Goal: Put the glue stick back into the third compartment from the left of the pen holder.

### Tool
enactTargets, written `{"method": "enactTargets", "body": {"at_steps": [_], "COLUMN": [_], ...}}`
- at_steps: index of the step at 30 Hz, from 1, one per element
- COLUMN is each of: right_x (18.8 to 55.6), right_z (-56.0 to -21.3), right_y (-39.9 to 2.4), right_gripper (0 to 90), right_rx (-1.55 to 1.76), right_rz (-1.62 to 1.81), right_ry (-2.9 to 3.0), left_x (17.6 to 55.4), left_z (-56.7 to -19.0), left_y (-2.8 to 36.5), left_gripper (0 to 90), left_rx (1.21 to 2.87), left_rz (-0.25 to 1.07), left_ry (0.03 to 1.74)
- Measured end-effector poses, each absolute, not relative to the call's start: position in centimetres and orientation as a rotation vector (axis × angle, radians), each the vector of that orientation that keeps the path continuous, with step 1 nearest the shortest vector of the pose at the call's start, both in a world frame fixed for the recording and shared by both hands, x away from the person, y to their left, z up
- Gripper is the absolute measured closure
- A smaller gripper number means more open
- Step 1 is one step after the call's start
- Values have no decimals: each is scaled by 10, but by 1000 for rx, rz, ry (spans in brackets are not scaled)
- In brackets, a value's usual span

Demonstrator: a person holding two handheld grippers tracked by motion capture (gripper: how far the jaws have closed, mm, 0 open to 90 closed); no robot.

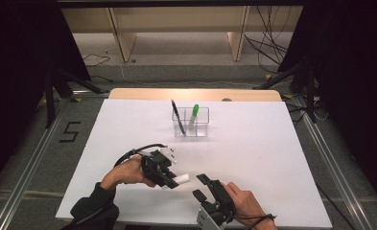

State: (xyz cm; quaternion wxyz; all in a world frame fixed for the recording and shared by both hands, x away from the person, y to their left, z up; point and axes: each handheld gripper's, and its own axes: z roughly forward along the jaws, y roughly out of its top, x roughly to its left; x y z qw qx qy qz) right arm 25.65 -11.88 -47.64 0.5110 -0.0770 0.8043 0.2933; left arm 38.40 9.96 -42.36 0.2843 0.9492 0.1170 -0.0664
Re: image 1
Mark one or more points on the black pen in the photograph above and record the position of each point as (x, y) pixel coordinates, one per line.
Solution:
(178, 118)

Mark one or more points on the light wooden table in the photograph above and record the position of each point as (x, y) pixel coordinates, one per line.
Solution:
(176, 95)

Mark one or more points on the aluminium floor rail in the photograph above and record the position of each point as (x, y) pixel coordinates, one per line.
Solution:
(23, 179)
(339, 179)

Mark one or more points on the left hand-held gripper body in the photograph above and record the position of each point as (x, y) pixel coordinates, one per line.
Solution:
(155, 166)

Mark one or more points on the person's right hand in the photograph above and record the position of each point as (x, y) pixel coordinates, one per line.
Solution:
(247, 204)

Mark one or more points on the yellow tape piece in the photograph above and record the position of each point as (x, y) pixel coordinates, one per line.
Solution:
(267, 76)
(77, 99)
(287, 96)

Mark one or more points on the person's left hand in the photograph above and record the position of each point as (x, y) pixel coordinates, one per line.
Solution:
(127, 172)

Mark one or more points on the black metal stand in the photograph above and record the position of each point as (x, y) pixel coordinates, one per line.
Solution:
(50, 102)
(310, 96)

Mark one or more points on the clear plastic organizer box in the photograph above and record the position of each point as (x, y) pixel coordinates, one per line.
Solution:
(200, 119)

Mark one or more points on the green highlighter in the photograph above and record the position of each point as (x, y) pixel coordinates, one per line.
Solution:
(195, 110)

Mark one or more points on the white rectangular stick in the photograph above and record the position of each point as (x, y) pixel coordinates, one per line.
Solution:
(183, 179)

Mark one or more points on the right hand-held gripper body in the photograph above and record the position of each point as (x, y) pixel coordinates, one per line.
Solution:
(219, 204)

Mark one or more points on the black curtain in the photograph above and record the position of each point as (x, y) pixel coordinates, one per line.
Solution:
(13, 64)
(352, 80)

